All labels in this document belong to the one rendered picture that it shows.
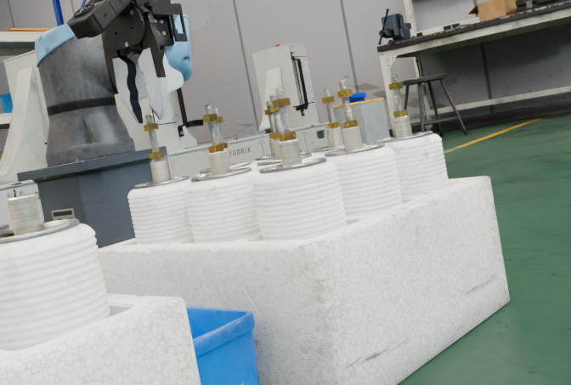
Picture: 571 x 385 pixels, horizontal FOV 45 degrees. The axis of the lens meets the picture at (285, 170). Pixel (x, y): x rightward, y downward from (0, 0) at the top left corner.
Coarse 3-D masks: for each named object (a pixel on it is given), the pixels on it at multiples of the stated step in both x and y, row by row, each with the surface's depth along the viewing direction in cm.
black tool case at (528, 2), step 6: (522, 0) 484; (528, 0) 482; (534, 0) 480; (540, 0) 476; (546, 0) 475; (552, 0) 473; (558, 0) 473; (564, 0) 472; (522, 6) 485; (528, 6) 482; (534, 6) 480; (540, 6) 479
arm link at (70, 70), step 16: (48, 32) 115; (64, 32) 114; (48, 48) 115; (64, 48) 114; (80, 48) 115; (96, 48) 115; (48, 64) 115; (64, 64) 114; (80, 64) 115; (96, 64) 115; (48, 80) 116; (64, 80) 115; (80, 80) 115; (96, 80) 116; (48, 96) 116; (64, 96) 115; (80, 96) 115; (96, 96) 116; (112, 96) 120
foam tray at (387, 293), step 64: (448, 192) 87; (128, 256) 88; (192, 256) 79; (256, 256) 72; (320, 256) 67; (384, 256) 75; (448, 256) 85; (256, 320) 74; (320, 320) 68; (384, 320) 74; (448, 320) 84; (320, 384) 69; (384, 384) 73
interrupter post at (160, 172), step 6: (156, 162) 92; (162, 162) 92; (150, 168) 93; (156, 168) 92; (162, 168) 92; (156, 174) 92; (162, 174) 92; (168, 174) 93; (156, 180) 92; (162, 180) 92
